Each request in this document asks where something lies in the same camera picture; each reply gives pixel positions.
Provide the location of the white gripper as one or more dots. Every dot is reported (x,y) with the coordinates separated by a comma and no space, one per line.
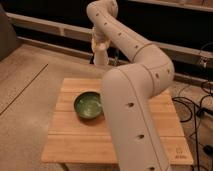
(99,40)

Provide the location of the white ceramic cup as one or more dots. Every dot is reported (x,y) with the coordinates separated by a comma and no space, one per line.
(101,57)

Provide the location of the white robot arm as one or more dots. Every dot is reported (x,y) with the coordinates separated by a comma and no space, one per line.
(126,89)

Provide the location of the green ceramic bowl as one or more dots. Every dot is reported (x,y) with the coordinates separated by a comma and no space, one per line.
(87,105)

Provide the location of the grey couch corner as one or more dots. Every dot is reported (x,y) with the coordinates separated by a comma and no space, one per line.
(9,41)

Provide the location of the wooden table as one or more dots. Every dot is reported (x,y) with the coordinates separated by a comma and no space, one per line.
(72,140)

